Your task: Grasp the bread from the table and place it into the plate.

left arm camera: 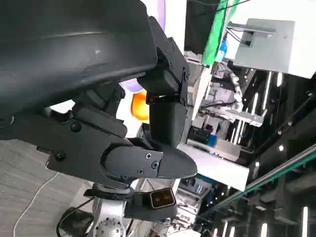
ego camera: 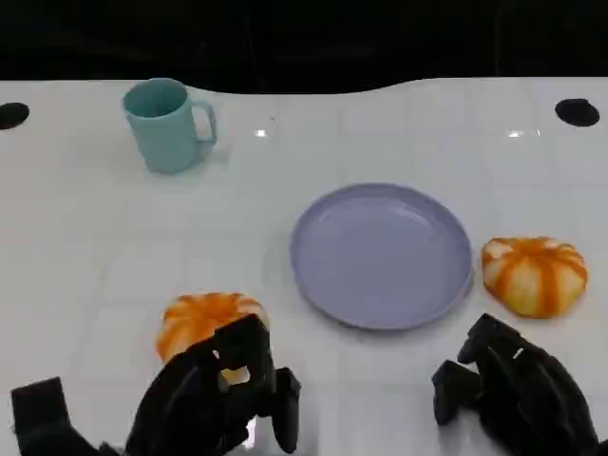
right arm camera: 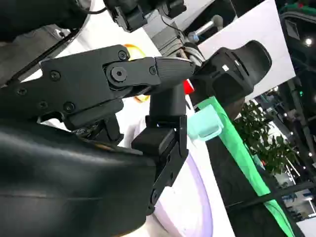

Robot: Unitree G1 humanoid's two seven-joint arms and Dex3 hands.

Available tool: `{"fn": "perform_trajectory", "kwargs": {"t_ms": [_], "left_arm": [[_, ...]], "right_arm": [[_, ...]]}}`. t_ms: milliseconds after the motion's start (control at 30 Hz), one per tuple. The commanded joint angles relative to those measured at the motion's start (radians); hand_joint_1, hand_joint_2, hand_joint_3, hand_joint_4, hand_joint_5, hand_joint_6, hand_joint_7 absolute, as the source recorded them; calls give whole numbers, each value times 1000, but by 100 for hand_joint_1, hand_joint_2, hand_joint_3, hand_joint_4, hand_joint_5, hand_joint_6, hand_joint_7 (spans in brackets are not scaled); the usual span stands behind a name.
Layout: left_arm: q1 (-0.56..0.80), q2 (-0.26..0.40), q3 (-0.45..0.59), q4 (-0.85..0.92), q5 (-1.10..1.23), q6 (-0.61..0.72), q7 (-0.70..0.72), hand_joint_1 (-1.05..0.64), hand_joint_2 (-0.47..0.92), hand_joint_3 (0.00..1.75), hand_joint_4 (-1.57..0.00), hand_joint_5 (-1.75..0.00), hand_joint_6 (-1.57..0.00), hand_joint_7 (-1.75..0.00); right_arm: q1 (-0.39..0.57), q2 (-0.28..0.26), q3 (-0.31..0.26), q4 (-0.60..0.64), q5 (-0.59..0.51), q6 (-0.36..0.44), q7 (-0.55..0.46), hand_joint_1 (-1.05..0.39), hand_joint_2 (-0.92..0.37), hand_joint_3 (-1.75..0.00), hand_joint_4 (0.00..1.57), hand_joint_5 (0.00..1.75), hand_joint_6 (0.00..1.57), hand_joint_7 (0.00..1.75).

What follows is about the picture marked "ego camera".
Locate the black table grommet hole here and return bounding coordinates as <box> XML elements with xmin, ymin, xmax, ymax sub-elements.
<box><xmin>0</xmin><ymin>102</ymin><xmax>30</xmax><ymax>131</ymax></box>
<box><xmin>554</xmin><ymin>97</ymin><xmax>601</xmax><ymax>128</ymax></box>

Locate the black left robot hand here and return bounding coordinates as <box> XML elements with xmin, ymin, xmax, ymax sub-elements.
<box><xmin>124</xmin><ymin>313</ymin><xmax>303</xmax><ymax>456</ymax></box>

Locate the pale green mug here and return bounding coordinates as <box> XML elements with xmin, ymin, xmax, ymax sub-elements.
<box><xmin>122</xmin><ymin>77</ymin><xmax>219</xmax><ymax>176</ymax></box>

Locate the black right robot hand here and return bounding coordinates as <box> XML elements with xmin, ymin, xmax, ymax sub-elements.
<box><xmin>430</xmin><ymin>313</ymin><xmax>602</xmax><ymax>456</ymax></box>

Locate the orange white toy bread roll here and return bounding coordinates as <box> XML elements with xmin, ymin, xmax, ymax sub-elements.
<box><xmin>156</xmin><ymin>292</ymin><xmax>270</xmax><ymax>384</ymax></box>
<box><xmin>481</xmin><ymin>236</ymin><xmax>589</xmax><ymax>319</ymax></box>

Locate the lilac plate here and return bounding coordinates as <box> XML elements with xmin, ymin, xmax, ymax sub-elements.
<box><xmin>289</xmin><ymin>181</ymin><xmax>475</xmax><ymax>332</ymax></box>

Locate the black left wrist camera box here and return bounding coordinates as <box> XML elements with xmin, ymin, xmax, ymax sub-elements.
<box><xmin>9</xmin><ymin>376</ymin><xmax>120</xmax><ymax>456</ymax></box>

